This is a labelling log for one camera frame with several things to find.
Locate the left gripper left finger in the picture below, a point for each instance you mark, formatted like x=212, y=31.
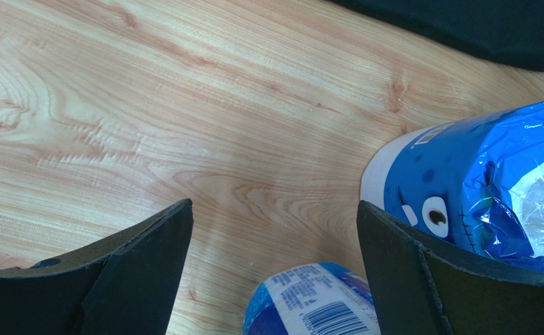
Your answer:
x=125, y=283

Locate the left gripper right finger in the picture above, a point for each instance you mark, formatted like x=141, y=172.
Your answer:
x=423, y=285

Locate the Tempo paper roll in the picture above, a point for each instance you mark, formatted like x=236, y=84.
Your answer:
x=318, y=298

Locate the blue wrapped paper roll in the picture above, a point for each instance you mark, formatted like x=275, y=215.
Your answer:
x=477, y=183

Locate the black cloth placemat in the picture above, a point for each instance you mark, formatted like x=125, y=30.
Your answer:
x=505, y=32

